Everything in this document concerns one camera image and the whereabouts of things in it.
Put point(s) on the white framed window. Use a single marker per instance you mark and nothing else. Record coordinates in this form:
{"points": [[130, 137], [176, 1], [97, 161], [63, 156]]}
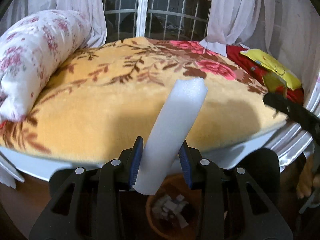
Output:
{"points": [[182, 20]]}

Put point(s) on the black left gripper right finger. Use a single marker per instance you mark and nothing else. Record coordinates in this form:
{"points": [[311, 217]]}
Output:
{"points": [[239, 203]]}

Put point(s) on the sheer pink curtain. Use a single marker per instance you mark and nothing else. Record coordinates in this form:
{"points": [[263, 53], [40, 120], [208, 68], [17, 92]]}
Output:
{"points": [[92, 10], [280, 27]]}

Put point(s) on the pink floral rolled quilt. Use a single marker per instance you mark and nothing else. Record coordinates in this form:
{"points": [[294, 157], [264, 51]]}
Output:
{"points": [[31, 51]]}

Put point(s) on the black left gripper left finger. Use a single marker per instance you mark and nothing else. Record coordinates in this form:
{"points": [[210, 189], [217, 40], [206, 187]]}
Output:
{"points": [[84, 204]]}

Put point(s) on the yellow green wrapper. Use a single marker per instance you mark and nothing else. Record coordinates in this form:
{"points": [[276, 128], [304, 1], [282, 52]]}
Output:
{"points": [[275, 84]]}

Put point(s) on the left sheer pink curtain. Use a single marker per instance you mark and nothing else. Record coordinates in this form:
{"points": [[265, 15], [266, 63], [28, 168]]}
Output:
{"points": [[92, 10]]}

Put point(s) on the right sheer pink curtain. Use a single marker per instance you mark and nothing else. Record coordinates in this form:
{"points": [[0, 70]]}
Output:
{"points": [[280, 27]]}

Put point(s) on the white foam stick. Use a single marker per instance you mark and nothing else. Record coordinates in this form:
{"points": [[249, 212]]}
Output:
{"points": [[169, 132]]}

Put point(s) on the yellow cartoon pillow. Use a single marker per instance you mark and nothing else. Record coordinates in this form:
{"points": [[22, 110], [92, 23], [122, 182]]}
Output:
{"points": [[270, 63]]}

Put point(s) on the red blanket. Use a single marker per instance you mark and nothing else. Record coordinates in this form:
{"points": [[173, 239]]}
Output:
{"points": [[256, 71]]}

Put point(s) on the floral orange plush blanket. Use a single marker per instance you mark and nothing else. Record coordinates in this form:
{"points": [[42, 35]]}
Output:
{"points": [[99, 100]]}

